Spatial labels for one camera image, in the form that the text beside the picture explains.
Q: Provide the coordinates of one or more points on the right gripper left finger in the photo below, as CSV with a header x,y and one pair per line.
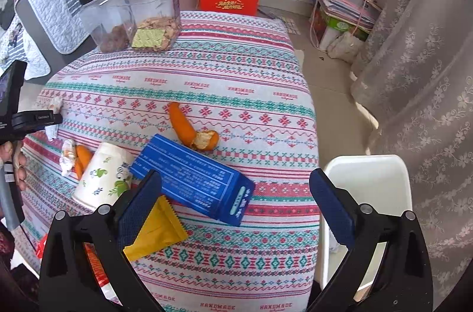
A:
x,y
67,281

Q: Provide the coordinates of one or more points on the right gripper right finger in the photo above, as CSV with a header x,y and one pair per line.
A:
x,y
403,281

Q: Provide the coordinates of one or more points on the white tissue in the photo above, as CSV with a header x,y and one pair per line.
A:
x,y
55,107

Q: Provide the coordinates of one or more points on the red snack wrapper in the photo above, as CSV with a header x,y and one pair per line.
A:
x,y
96,266

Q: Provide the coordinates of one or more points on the twisted white wrapper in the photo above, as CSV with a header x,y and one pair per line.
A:
x,y
67,158

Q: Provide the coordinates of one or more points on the floral paper cup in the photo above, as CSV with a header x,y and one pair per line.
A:
x,y
106,177

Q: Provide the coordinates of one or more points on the blue paper box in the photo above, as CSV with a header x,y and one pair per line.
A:
x,y
195,180

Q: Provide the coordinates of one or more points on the white trash bin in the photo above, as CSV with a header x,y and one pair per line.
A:
x,y
379,180

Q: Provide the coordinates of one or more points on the person's left hand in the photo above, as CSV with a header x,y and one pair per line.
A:
x,y
12,152

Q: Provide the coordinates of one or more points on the jar with brown snacks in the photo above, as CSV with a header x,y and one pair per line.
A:
x,y
107,23

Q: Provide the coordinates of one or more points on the jar with crackers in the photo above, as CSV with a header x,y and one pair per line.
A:
x,y
151,25

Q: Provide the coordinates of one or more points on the white lace curtain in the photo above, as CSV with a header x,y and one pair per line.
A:
x,y
414,75

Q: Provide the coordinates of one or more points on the patterned striped tablecloth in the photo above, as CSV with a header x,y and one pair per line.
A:
x,y
231,87

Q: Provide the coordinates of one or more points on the stack of papers and books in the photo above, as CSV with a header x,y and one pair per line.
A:
x,y
331,18

